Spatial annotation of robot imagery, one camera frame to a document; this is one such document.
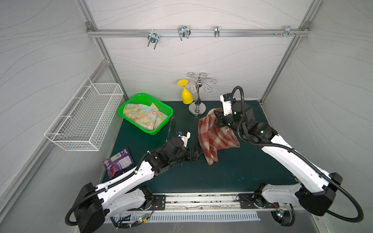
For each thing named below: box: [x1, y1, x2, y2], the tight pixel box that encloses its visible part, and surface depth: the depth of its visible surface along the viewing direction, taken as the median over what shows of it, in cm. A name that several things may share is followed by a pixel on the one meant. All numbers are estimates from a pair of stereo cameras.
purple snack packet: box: [102, 147, 135, 179], surface depth 88 cm
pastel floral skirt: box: [123, 102, 169, 131], surface depth 110 cm
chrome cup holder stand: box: [184, 72, 217, 117], surface depth 100 cm
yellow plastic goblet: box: [177, 79, 194, 105], surface depth 105 cm
